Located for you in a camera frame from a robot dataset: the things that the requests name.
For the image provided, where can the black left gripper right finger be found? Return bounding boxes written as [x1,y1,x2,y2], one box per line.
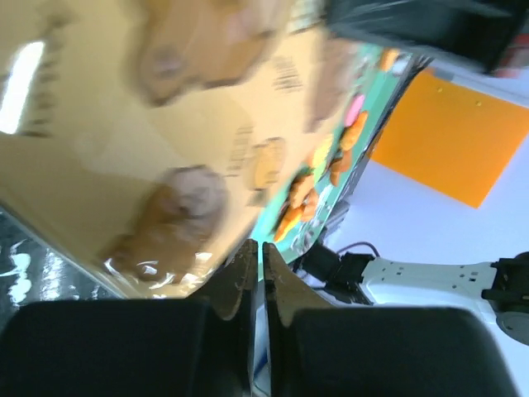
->
[263,243,517,396]

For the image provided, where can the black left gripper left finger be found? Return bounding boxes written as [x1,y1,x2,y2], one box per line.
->
[1,240,258,396]

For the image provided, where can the bear print tin lid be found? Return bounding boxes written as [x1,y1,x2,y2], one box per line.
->
[1,1,360,298]

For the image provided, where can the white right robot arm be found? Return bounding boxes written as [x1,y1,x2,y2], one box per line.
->
[301,244,528,344]

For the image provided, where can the orange star cookie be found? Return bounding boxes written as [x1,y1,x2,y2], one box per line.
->
[274,206,303,242]

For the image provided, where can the orange flower swirl cookie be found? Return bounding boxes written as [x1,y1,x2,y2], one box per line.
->
[329,149,352,187]

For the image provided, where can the orange fish shaped cookie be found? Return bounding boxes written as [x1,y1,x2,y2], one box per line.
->
[340,111,369,151]

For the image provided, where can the pink macaron cookie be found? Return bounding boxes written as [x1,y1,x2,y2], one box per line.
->
[343,93,365,127]

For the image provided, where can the orange plastic folder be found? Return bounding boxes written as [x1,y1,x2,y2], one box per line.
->
[372,70,528,208]

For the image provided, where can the mint green floral tray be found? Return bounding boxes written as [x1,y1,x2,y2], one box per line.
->
[250,44,418,263]

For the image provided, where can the orange cookie far tray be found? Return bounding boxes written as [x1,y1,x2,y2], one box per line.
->
[379,48,400,73]

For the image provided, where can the red small box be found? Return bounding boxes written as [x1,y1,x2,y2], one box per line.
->
[493,34,529,79]

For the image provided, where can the black binder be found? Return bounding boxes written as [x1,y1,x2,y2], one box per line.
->
[324,0,528,75]

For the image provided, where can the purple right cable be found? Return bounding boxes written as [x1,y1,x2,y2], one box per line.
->
[334,241,381,260]

